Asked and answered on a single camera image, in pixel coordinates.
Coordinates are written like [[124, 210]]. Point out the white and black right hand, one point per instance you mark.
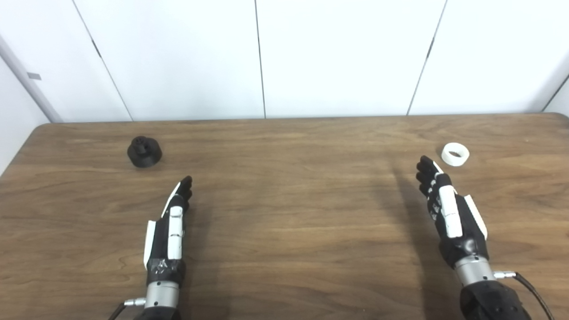
[[451, 213]]

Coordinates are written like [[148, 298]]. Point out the white and black left hand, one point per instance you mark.
[[174, 235]]

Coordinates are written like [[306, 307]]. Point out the round black plastic part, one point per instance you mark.
[[144, 155]]

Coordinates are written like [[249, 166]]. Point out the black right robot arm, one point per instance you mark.
[[489, 302]]

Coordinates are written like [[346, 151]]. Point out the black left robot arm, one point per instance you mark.
[[162, 295]]

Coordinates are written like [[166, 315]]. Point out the grey wall corner post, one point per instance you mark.
[[31, 84]]

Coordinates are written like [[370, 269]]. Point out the small grey wall tag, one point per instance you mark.
[[34, 76]]

